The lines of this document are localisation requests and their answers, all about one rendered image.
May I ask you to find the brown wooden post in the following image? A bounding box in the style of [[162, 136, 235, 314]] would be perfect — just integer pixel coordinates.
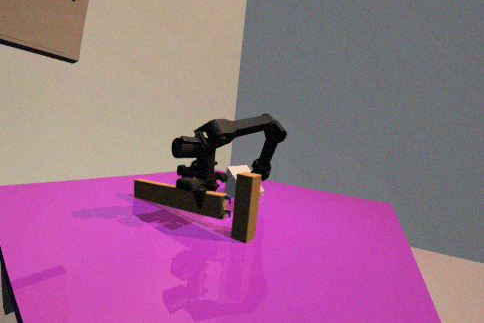
[[231, 172, 262, 244]]

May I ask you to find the light brown wooden board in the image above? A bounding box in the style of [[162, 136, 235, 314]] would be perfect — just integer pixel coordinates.
[[133, 179, 231, 219]]

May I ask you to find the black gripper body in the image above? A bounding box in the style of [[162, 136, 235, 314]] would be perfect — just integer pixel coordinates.
[[175, 157, 228, 191]]

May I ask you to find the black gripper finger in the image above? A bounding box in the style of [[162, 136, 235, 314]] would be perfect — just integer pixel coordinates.
[[192, 187, 207, 209], [204, 184, 220, 191]]

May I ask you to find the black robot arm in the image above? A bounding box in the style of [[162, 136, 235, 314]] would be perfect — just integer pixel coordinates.
[[171, 113, 287, 181]]

